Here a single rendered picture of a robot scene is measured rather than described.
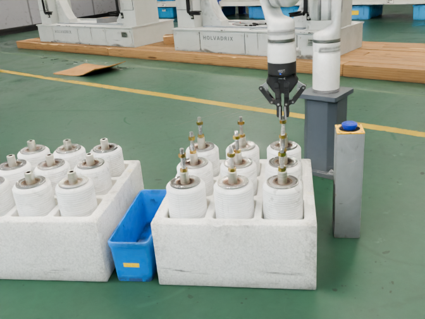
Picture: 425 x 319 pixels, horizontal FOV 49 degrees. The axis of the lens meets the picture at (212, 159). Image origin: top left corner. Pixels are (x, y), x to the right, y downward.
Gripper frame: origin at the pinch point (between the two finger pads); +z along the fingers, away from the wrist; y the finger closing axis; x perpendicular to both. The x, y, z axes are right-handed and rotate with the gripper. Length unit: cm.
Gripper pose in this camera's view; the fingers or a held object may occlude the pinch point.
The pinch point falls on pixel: (283, 112)
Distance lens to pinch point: 131.3
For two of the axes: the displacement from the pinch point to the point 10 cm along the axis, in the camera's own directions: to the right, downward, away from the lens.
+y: 9.7, 0.2, -2.6
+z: 0.8, 9.2, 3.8
